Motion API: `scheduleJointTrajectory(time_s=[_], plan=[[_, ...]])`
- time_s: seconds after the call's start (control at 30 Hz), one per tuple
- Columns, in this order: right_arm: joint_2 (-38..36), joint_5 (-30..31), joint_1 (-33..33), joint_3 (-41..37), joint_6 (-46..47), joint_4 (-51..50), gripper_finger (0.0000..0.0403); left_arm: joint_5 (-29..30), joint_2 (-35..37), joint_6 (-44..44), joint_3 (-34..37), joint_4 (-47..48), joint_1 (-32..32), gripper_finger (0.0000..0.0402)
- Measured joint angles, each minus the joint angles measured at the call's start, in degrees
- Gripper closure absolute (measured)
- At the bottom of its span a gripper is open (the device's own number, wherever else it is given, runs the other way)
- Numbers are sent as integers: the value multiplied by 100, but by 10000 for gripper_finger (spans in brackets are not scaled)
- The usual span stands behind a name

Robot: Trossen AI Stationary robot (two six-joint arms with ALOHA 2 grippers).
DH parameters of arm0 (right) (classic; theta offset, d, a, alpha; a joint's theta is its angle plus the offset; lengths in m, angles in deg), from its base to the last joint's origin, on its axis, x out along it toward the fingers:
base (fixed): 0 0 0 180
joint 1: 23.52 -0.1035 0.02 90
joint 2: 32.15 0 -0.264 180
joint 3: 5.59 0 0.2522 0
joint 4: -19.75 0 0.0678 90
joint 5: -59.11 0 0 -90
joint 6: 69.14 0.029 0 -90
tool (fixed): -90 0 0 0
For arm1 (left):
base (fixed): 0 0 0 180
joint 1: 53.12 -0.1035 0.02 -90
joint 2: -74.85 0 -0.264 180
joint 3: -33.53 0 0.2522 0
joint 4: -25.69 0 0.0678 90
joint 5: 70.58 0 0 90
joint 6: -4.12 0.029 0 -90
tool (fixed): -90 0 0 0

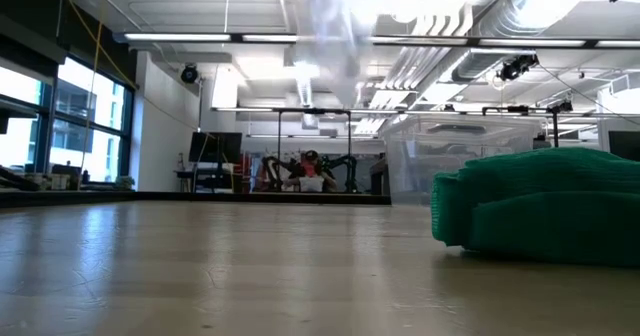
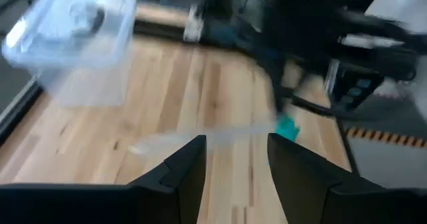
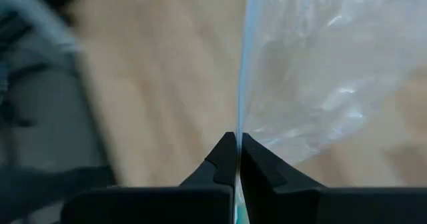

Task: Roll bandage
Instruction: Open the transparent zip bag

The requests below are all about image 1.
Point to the black ceiling spotlight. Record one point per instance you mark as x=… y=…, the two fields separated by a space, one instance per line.
x=517 y=66
x=189 y=74

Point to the black stand frame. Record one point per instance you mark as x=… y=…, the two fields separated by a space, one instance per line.
x=310 y=110

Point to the clear plastic bag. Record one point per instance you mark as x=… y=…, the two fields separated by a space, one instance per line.
x=340 y=36

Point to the long ceiling tube light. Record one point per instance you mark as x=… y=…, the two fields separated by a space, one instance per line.
x=530 y=42
x=200 y=36

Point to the person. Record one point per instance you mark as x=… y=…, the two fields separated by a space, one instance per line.
x=311 y=173

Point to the silver ventilation duct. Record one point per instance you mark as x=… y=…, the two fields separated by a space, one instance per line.
x=495 y=16

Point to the green elastic bandage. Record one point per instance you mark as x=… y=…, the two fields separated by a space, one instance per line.
x=550 y=216

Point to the black computer monitor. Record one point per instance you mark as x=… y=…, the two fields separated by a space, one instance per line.
x=215 y=147
x=625 y=143

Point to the clear plastic container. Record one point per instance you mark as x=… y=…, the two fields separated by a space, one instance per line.
x=415 y=161

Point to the black distant robot arm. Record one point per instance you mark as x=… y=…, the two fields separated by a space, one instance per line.
x=272 y=166
x=345 y=163

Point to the large window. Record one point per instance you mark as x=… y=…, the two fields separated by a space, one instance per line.
x=90 y=101

